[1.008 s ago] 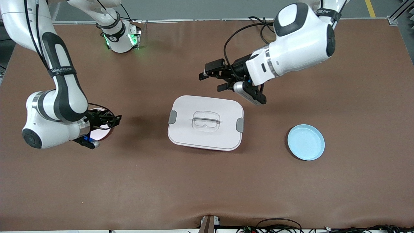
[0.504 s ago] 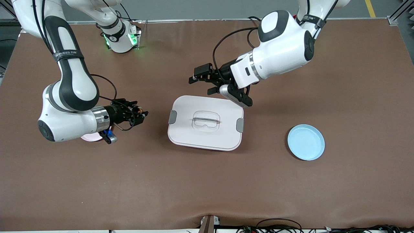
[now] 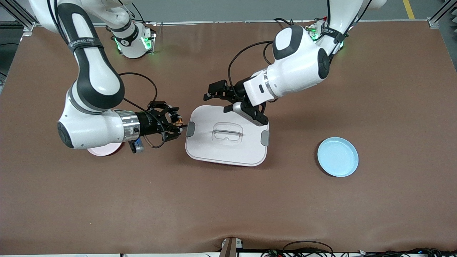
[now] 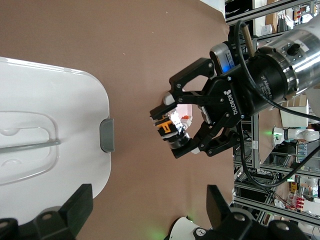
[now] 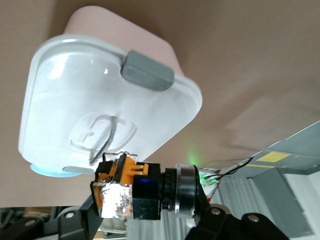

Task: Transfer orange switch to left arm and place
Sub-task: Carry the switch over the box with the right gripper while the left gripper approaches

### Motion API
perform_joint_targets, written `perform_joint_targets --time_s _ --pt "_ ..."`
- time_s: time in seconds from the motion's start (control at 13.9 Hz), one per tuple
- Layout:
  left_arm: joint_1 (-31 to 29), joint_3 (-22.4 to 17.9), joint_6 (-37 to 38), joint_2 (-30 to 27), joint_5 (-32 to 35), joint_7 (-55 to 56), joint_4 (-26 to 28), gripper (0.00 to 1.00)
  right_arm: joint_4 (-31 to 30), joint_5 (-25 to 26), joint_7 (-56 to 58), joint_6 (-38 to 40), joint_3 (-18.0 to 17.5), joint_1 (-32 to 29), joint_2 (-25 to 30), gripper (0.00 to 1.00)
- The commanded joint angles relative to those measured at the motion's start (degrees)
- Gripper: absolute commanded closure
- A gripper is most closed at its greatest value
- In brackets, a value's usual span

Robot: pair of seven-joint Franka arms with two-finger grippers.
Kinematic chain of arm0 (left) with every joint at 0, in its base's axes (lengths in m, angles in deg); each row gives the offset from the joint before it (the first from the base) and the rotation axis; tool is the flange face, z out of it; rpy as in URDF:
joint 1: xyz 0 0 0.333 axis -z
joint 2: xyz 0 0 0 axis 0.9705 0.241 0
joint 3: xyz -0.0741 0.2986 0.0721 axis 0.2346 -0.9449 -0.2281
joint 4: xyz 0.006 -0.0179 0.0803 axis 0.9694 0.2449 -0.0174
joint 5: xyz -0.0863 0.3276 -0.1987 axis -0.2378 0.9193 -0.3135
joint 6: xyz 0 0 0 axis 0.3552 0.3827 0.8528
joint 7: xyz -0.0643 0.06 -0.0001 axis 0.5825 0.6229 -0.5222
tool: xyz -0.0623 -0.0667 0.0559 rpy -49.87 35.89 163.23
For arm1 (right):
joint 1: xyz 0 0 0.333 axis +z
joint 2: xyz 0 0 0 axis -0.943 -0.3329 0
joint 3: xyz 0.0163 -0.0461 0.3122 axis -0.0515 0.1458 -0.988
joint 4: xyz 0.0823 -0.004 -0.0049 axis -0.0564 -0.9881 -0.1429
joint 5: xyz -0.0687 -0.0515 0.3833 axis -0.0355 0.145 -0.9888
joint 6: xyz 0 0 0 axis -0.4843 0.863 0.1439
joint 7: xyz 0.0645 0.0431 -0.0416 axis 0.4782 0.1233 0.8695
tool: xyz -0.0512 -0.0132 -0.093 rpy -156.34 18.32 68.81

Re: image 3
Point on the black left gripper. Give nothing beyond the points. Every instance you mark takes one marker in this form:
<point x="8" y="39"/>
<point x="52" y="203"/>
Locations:
<point x="238" y="90"/>

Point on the brown wedge post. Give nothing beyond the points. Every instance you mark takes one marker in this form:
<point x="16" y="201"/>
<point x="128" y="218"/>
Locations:
<point x="228" y="250"/>

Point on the aluminium table edge rail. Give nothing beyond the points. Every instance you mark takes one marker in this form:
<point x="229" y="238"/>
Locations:
<point x="214" y="22"/>

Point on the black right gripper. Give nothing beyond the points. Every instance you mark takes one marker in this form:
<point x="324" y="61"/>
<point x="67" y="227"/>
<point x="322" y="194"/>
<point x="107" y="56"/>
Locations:
<point x="147" y="123"/>

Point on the light blue round plate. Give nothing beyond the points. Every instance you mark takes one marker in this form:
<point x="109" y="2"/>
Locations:
<point x="337" y="157"/>

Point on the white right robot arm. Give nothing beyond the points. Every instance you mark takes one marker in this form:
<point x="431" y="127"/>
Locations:
<point x="96" y="71"/>

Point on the orange and black switch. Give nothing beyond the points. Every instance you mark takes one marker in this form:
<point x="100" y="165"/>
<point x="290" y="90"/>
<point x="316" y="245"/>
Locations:
<point x="177" y="123"/>

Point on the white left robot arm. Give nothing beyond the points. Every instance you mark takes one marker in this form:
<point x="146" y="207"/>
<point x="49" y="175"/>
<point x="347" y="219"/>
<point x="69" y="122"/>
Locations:
<point x="300" y="67"/>

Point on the white lidded storage box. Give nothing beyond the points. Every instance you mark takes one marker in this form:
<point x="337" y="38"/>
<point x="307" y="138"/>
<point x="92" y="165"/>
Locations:
<point x="214" y="150"/>

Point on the aluminium frame beam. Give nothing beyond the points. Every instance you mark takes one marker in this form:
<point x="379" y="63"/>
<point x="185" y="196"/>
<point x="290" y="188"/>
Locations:
<point x="26" y="23"/>
<point x="439" y="16"/>

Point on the pink round plate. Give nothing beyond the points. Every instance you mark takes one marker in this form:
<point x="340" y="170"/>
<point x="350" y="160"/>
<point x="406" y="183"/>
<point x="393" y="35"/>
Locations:
<point x="105" y="151"/>

